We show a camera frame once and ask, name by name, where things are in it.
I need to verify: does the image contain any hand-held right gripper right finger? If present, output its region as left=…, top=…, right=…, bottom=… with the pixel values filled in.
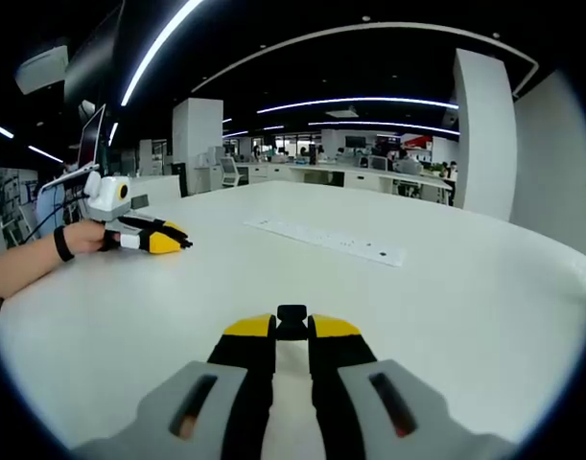
left=307, top=313, right=517, bottom=460

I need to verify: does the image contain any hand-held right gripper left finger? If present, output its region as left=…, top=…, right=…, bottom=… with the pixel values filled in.
left=74, top=313, right=278, bottom=460

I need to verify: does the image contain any person's left hand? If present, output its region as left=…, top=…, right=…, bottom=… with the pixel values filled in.
left=69, top=218, right=121, bottom=255

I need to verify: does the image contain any open laptop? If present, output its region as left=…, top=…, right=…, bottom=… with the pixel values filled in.
left=36, top=103, right=107, bottom=194

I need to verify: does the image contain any black wristband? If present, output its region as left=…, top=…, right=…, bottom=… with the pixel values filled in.
left=53, top=224, right=77, bottom=264

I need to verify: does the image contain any white office chair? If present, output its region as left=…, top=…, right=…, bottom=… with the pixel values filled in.
left=218, top=156, right=250, bottom=189

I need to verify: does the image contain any white ceiling unit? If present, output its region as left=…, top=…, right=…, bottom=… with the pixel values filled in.
left=13, top=44, right=70, bottom=96

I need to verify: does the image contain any long white ceiling light strip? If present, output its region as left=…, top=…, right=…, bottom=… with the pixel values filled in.
left=120, top=0, right=208, bottom=107

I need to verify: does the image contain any white power strip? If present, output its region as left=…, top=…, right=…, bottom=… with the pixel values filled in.
left=243, top=216, right=409, bottom=269

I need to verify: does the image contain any long white office counter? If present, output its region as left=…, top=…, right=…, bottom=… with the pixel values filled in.
left=234, top=161, right=455, bottom=205

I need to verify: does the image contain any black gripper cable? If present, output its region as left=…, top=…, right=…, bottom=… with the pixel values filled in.
left=20, top=188, right=90, bottom=242

